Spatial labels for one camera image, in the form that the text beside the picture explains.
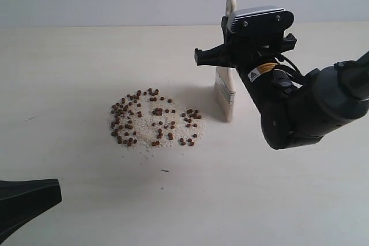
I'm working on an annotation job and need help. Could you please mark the white paint brush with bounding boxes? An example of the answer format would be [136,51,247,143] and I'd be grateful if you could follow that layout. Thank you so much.
[214,0,237,122]

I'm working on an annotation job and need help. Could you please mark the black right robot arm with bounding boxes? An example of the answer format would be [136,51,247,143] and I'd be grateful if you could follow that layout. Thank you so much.
[194,10,368,150]

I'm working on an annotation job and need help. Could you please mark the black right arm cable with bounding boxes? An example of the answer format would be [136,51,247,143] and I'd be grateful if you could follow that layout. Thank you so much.
[273,51,306,85]

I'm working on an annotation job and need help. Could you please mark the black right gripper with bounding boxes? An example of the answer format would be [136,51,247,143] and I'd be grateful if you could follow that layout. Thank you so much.
[194,30,297,68]

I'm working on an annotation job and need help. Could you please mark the brown pellets on pile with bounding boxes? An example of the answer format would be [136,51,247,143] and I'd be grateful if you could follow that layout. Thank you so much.
[109,88,205,149]

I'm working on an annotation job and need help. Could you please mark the pile of white grains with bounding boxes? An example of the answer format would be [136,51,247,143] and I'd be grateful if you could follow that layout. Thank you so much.
[104,80,211,160]

